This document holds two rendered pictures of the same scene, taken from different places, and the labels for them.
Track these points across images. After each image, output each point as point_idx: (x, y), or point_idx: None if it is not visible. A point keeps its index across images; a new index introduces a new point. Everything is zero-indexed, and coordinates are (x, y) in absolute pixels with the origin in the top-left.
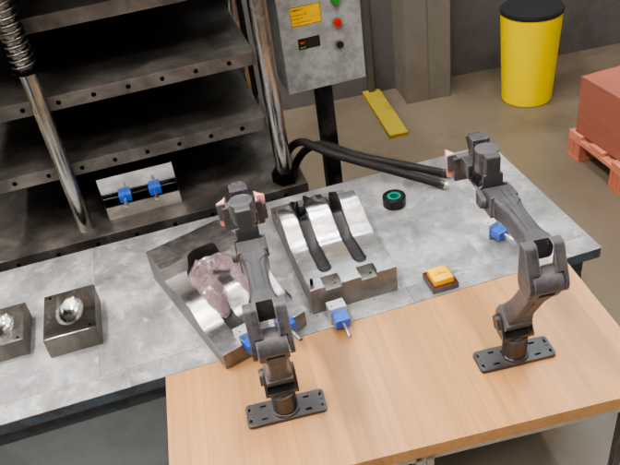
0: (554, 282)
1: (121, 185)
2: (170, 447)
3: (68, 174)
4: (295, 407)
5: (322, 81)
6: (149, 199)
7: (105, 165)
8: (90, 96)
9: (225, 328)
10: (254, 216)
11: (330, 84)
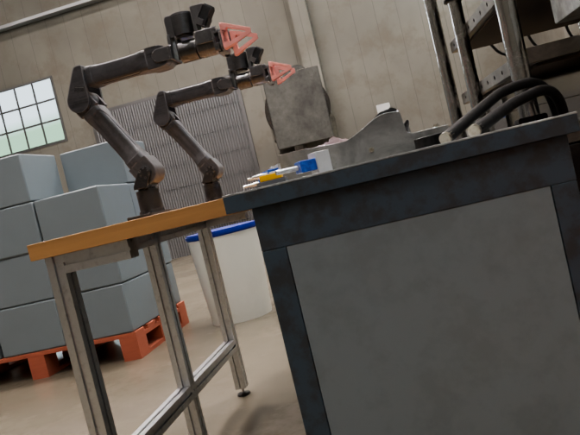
0: None
1: (490, 108)
2: None
3: (468, 88)
4: (207, 198)
5: (569, 4)
6: (500, 127)
7: (486, 86)
8: (473, 22)
9: None
10: (235, 65)
11: (574, 9)
